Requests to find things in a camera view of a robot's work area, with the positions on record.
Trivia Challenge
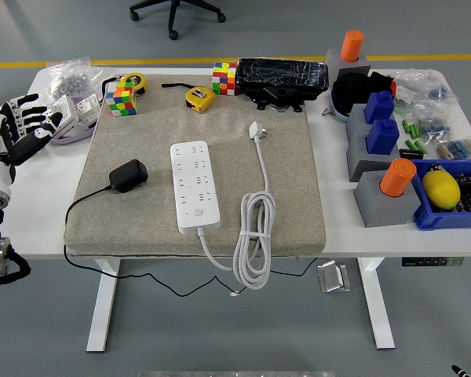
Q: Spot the large-tiled colourful puzzle cube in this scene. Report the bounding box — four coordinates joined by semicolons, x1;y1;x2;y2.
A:
104;80;138;118

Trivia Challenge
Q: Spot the white power strip cord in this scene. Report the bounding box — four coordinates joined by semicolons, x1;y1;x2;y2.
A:
198;120;278;291

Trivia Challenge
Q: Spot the silver metal bracket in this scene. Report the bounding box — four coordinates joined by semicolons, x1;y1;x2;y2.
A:
316;259;353;294

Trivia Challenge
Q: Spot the thin black adapter cord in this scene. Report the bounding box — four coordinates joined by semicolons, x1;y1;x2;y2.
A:
62;184;247;298

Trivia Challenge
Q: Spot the clear bag of resistors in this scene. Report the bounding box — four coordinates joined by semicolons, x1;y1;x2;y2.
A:
435;136;471;161

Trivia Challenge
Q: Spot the clear bag of small parts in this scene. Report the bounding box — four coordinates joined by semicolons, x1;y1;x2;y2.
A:
392;69;462;104

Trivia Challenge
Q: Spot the black table control panel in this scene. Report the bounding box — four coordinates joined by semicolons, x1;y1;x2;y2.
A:
401;257;466;268

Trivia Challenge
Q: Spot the white power strip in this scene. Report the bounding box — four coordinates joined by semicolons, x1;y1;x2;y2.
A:
169;140;224;236

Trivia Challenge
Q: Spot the white wall socket panel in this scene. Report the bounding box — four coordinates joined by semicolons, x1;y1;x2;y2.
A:
49;94;82;137
76;95;102;126

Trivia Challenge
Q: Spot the grey stepped block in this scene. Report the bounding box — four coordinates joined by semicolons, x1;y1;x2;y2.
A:
345;102;411;182

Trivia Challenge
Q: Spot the grey block with round hole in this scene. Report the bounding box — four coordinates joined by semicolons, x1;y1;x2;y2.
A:
353;170;423;229
326;49;372;79

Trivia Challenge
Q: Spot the purple oval tray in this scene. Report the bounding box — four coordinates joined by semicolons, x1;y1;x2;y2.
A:
46;93;103;147

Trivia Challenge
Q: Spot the black cloth bundle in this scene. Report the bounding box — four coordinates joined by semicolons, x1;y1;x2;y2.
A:
330;70;397;123

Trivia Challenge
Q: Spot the black device in plastic wrap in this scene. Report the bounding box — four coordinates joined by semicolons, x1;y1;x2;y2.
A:
235;57;330;115

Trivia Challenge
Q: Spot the white table leg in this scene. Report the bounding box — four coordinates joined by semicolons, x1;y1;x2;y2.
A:
86;258;122;353
356;257;396;350

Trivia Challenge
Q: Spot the black power adapter plug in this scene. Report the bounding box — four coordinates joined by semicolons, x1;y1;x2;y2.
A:
108;159;149;194

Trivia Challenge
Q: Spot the small-tiled colourful puzzle cube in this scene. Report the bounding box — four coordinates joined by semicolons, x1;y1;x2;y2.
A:
212;61;239;97

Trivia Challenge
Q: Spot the grey-brown fabric mat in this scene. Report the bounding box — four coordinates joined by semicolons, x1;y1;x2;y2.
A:
64;73;327;258

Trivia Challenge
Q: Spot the blue block with knob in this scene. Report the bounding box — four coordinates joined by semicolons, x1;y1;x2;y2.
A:
363;90;396;125
365;119;400;156

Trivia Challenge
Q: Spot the blue plastic bin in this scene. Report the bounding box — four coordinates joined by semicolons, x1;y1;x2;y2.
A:
410;158;471;232

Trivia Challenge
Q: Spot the black cable under table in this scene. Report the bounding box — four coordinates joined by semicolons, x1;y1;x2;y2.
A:
268;257;319;277

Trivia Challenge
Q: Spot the yellow lemon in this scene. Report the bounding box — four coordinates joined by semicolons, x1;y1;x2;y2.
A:
422;169;462;210

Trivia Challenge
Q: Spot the clear bag of metal screws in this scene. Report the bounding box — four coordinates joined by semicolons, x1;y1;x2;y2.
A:
45;57;115;101

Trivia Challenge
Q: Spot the clear bag of blue parts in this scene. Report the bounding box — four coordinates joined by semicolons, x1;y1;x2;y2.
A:
411;100;456;142

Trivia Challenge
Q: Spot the yellow tape measure black strap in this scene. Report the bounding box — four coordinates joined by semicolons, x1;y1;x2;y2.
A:
160;81;217;114

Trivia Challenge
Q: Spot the orange cylinder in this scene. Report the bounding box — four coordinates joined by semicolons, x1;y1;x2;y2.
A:
379;158;418;198
340;30;366;64

